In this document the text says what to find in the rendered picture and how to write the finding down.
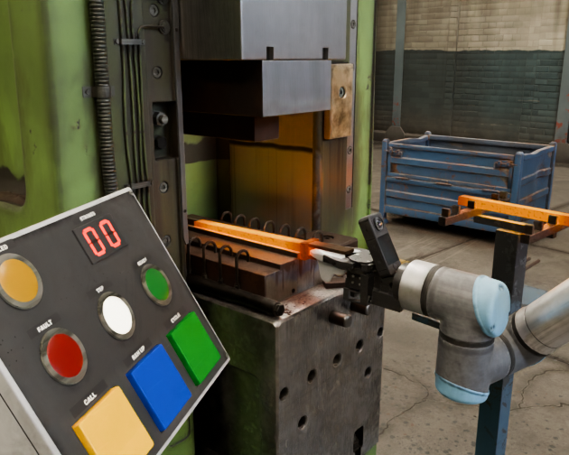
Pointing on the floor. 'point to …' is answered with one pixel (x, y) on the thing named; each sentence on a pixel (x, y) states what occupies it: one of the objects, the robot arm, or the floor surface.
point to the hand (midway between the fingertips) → (318, 248)
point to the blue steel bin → (462, 175)
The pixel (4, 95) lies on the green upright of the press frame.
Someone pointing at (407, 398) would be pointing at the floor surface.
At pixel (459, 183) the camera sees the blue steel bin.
